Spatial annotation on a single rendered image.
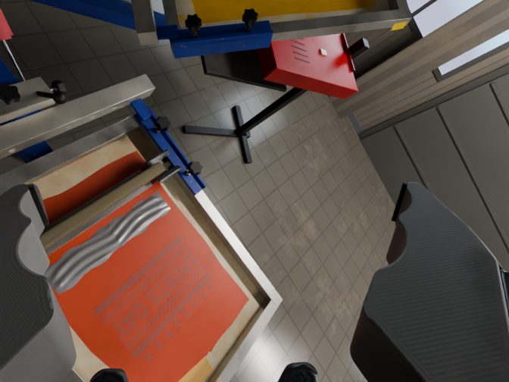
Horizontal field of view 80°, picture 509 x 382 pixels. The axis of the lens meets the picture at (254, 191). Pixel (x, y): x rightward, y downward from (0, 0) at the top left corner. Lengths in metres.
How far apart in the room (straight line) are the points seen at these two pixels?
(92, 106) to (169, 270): 0.50
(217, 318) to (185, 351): 0.13
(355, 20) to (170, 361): 1.16
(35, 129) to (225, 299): 0.70
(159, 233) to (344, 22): 0.87
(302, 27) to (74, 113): 0.70
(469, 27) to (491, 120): 0.89
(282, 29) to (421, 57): 2.50
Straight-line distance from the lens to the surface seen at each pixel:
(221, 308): 1.04
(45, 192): 0.92
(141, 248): 0.94
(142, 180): 0.86
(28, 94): 0.88
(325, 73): 1.60
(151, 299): 0.94
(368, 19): 1.19
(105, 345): 0.92
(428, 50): 3.44
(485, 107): 3.65
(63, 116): 0.90
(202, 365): 1.03
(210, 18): 1.11
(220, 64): 1.37
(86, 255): 0.90
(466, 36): 3.39
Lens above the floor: 1.84
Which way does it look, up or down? 48 degrees down
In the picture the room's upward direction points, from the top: 67 degrees clockwise
